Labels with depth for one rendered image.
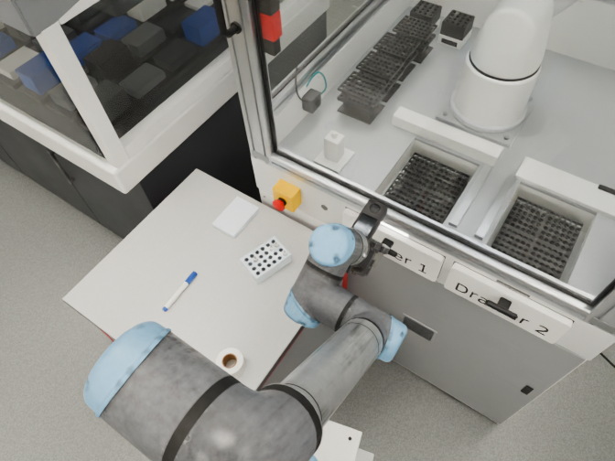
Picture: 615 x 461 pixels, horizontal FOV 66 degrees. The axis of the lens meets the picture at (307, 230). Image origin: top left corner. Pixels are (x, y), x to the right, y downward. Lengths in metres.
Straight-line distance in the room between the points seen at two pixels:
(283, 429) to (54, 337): 1.97
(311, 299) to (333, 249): 0.10
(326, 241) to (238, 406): 0.39
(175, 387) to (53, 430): 1.77
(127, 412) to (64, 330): 1.89
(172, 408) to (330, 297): 0.41
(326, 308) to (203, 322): 0.58
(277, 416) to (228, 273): 0.91
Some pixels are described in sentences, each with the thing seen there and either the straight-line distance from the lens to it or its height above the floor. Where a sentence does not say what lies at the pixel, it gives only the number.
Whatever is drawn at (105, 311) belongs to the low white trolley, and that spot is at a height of 0.76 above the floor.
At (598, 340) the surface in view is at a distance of 1.29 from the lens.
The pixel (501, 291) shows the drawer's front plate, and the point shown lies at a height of 0.93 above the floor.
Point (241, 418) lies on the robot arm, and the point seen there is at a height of 1.47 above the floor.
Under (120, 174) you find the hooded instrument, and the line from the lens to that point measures 1.56.
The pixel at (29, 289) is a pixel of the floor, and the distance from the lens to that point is 2.62.
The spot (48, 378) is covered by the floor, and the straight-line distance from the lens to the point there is 2.37.
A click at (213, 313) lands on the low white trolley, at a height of 0.76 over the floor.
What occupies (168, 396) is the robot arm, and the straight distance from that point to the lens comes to 0.53.
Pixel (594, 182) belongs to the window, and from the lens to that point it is 0.95.
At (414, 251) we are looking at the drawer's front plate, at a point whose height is 0.91.
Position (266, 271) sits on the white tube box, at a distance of 1.35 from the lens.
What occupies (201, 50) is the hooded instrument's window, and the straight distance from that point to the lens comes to 1.67.
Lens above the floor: 1.97
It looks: 56 degrees down
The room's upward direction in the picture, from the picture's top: 4 degrees counter-clockwise
